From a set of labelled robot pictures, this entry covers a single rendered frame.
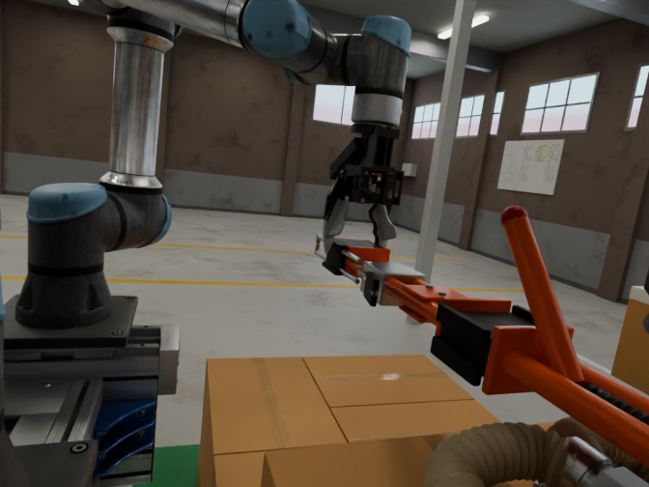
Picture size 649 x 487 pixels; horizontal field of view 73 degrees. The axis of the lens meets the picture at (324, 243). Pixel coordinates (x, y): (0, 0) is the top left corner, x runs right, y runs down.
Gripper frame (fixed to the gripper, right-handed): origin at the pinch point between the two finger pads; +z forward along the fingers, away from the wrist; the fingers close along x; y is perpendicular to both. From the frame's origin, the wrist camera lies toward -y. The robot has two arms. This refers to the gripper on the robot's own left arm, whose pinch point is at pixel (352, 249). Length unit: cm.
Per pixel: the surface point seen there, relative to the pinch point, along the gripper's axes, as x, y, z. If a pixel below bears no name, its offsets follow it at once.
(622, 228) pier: 557, -360, 22
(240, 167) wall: 132, -1035, 12
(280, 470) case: -18.9, 32.9, 13.7
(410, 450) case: -5.3, 32.4, 13.8
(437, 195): 197, -273, 0
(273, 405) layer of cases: 7, -65, 68
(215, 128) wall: 65, -1036, -75
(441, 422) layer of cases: 62, -47, 68
